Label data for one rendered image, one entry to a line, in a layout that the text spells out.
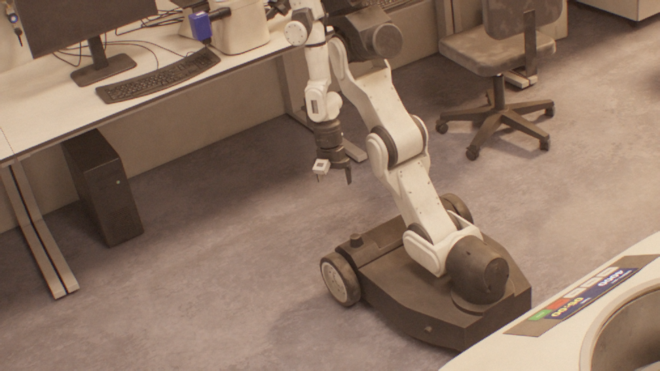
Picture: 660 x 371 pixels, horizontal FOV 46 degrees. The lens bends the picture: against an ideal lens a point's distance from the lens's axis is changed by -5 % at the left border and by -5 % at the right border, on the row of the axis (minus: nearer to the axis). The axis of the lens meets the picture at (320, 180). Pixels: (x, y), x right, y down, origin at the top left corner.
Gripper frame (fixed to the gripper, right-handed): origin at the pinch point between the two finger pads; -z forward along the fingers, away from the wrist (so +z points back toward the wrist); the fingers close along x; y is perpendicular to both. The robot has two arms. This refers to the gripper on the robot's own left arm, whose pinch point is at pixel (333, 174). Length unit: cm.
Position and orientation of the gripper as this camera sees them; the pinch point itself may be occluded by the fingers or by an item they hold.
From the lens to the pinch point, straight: 268.8
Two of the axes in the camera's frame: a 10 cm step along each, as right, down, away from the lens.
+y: -4.8, 4.0, -7.8
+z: -1.3, -9.1, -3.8
